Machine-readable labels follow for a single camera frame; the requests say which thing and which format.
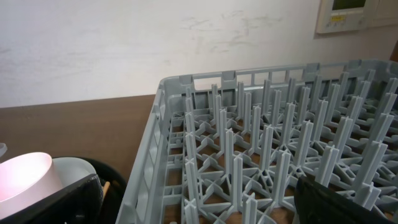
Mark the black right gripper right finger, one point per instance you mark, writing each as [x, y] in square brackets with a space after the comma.
[316, 204]

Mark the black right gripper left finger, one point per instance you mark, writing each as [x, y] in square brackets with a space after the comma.
[79, 202]

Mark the grey dishwasher rack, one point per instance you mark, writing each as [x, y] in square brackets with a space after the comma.
[234, 144]

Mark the wooden chopstick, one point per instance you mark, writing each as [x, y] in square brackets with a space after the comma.
[105, 188]

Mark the grey round plate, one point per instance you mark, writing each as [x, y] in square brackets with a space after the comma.
[72, 169]

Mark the round black tray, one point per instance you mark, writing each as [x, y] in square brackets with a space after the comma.
[114, 194]

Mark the pink cup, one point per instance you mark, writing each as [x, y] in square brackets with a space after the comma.
[25, 180]

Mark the white wall control panel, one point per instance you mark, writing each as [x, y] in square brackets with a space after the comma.
[350, 15]

